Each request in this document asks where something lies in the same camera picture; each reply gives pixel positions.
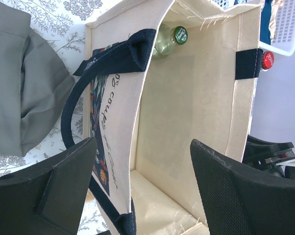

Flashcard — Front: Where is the floral table mat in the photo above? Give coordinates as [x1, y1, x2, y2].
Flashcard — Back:
[0, 0, 258, 235]

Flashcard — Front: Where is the beige canvas tote bag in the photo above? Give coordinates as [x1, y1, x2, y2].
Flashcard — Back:
[61, 0, 259, 235]

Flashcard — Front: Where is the blue printed cloth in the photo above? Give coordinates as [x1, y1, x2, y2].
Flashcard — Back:
[234, 0, 274, 46]

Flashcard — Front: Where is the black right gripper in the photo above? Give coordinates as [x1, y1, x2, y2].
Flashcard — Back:
[242, 135, 295, 180]

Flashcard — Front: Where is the grey folded cloth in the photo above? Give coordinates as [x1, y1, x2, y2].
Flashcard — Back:
[0, 2, 74, 157]

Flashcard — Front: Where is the white plastic basket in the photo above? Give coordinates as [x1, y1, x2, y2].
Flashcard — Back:
[210, 0, 295, 57]

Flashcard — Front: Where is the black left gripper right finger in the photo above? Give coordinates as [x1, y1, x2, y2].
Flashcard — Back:
[190, 139, 295, 235]

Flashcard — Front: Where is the beige cloth in basket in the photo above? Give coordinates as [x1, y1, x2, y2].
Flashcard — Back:
[269, 0, 284, 41]

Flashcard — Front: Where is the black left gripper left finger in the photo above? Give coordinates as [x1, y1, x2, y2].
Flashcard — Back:
[0, 138, 97, 235]

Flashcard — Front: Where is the dark cola bottle red cap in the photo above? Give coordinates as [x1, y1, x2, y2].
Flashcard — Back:
[261, 51, 274, 71]

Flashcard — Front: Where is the clear Chang bottle back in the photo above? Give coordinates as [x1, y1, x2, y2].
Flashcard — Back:
[152, 23, 188, 59]

